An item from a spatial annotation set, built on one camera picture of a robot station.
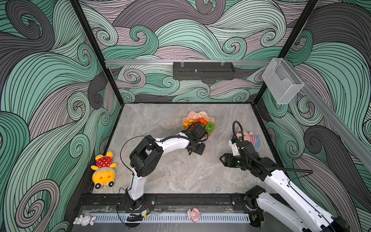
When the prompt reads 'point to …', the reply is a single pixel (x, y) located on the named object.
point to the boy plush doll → (244, 135)
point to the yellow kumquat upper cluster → (191, 120)
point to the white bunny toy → (85, 221)
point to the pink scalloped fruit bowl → (194, 115)
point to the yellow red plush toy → (104, 174)
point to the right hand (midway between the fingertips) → (222, 159)
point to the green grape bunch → (209, 126)
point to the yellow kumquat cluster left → (185, 123)
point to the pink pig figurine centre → (193, 214)
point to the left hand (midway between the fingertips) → (200, 148)
